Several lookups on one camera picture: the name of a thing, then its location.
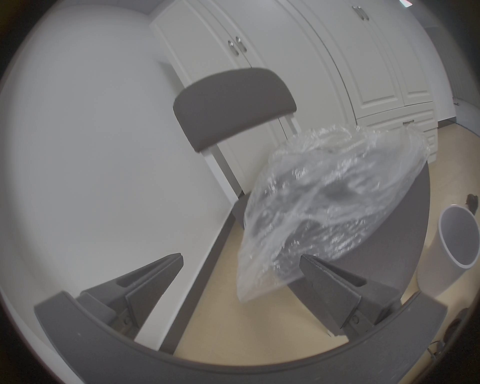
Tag clear plastic bag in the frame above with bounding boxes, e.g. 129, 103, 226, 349
237, 125, 431, 304

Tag white chair grey cushions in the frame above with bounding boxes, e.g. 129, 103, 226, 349
172, 67, 432, 338

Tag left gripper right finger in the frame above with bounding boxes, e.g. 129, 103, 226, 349
299, 254, 403, 337

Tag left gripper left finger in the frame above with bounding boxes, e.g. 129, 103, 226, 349
79, 253, 185, 340

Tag white wardrobe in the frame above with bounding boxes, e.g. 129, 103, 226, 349
149, 0, 439, 197

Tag white trash bin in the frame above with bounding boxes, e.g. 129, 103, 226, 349
416, 204, 480, 299

